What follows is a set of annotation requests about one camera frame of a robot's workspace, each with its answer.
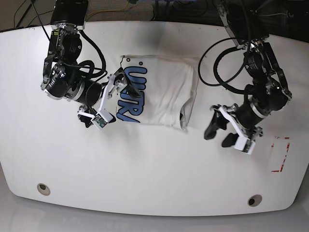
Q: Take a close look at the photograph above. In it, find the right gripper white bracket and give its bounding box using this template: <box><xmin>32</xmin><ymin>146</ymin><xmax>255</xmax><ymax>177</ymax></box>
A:
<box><xmin>78</xmin><ymin>68</ymin><xmax>140</xmax><ymax>128</ymax></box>

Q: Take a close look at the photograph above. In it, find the table grommet hole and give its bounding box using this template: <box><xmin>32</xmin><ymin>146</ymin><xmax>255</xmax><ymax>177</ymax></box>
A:
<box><xmin>247</xmin><ymin>194</ymin><xmax>263</xmax><ymax>207</ymax></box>
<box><xmin>37</xmin><ymin>183</ymin><xmax>51</xmax><ymax>196</ymax></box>

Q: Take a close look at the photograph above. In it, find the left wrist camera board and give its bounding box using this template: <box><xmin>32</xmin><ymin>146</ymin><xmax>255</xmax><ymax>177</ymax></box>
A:
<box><xmin>233</xmin><ymin>137</ymin><xmax>255</xmax><ymax>155</ymax></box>

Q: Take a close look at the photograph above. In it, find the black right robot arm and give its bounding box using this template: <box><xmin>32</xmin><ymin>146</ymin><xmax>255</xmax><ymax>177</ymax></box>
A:
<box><xmin>41</xmin><ymin>0</ymin><xmax>141</xmax><ymax>129</ymax></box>

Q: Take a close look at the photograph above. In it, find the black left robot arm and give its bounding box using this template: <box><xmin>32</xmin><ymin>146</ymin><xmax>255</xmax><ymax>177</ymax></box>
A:
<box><xmin>204</xmin><ymin>0</ymin><xmax>292</xmax><ymax>154</ymax></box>

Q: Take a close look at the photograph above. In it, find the white printed t-shirt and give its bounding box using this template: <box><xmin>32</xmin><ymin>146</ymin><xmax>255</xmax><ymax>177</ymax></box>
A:
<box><xmin>116</xmin><ymin>55</ymin><xmax>198</xmax><ymax>131</ymax></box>

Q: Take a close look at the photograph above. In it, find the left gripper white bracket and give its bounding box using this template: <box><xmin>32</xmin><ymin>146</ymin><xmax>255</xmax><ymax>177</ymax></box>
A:
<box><xmin>204</xmin><ymin>104</ymin><xmax>263</xmax><ymax>147</ymax></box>

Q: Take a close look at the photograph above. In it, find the yellow cable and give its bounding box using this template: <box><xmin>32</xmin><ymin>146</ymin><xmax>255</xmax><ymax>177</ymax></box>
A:
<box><xmin>82</xmin><ymin>1</ymin><xmax>136</xmax><ymax>22</ymax></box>

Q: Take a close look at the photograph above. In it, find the right table grommet hole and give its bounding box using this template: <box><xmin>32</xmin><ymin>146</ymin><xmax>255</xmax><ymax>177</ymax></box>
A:
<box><xmin>247</xmin><ymin>194</ymin><xmax>263</xmax><ymax>207</ymax></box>

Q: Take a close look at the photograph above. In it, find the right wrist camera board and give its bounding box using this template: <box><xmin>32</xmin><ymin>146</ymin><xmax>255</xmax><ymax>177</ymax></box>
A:
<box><xmin>91</xmin><ymin>114</ymin><xmax>113</xmax><ymax>130</ymax></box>

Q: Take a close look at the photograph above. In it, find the red tape rectangle marking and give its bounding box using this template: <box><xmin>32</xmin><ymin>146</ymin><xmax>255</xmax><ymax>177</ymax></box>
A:
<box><xmin>268</xmin><ymin>137</ymin><xmax>291</xmax><ymax>173</ymax></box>

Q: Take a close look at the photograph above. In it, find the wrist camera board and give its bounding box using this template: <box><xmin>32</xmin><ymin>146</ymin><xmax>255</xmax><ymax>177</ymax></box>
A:
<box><xmin>233</xmin><ymin>137</ymin><xmax>255</xmax><ymax>155</ymax></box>
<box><xmin>91</xmin><ymin>114</ymin><xmax>113</xmax><ymax>130</ymax></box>

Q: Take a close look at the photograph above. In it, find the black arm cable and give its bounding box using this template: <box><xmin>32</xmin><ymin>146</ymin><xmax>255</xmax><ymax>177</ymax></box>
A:
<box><xmin>28</xmin><ymin>0</ymin><xmax>108</xmax><ymax>80</ymax></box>
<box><xmin>197</xmin><ymin>0</ymin><xmax>256</xmax><ymax>95</ymax></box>

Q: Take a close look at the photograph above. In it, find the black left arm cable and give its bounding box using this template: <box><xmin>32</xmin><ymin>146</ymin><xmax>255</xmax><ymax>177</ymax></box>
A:
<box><xmin>197</xmin><ymin>0</ymin><xmax>256</xmax><ymax>95</ymax></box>

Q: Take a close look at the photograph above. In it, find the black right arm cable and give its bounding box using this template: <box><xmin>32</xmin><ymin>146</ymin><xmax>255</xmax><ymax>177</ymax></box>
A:
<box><xmin>28</xmin><ymin>0</ymin><xmax>108</xmax><ymax>80</ymax></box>

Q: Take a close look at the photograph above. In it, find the left table grommet hole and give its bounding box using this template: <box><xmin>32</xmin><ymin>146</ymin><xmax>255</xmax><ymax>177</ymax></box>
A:
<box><xmin>37</xmin><ymin>183</ymin><xmax>51</xmax><ymax>196</ymax></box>

